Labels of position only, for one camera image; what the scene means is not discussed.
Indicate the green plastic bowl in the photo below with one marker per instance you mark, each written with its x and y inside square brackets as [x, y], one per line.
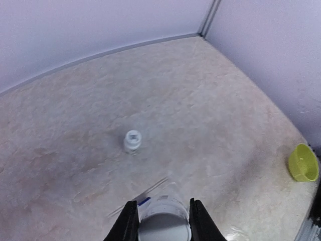
[303, 164]

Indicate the white pill bottle with cap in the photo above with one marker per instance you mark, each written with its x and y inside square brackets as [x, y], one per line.
[165, 218]

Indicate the right aluminium frame post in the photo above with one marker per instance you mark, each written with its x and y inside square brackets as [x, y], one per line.
[208, 19]

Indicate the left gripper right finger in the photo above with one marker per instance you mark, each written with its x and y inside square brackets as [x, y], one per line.
[202, 226]

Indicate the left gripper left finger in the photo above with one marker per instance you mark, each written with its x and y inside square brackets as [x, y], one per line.
[126, 226]

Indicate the clear plastic pill organizer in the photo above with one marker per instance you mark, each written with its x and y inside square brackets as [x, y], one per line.
[151, 191]

